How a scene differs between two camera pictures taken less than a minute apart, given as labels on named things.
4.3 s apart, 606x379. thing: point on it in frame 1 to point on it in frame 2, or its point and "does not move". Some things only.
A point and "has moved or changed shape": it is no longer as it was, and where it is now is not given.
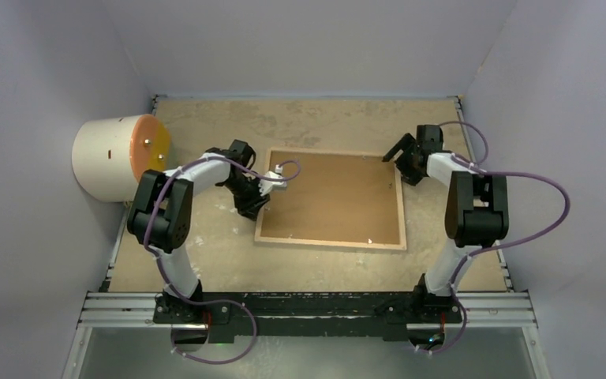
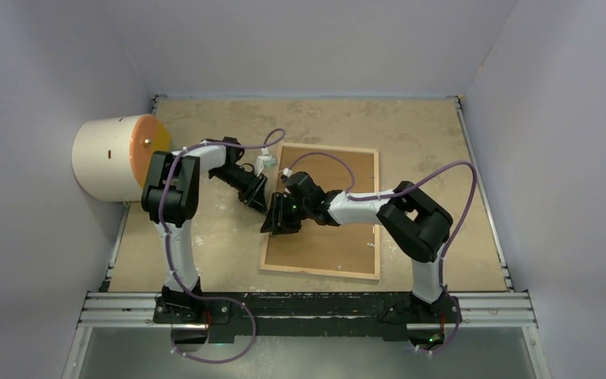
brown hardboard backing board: [335, 198] has moved or changed shape
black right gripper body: [405, 166] to [304, 208]
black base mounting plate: [229, 315] does not move
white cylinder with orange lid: [108, 154] does not move
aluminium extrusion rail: [132, 310] does not move
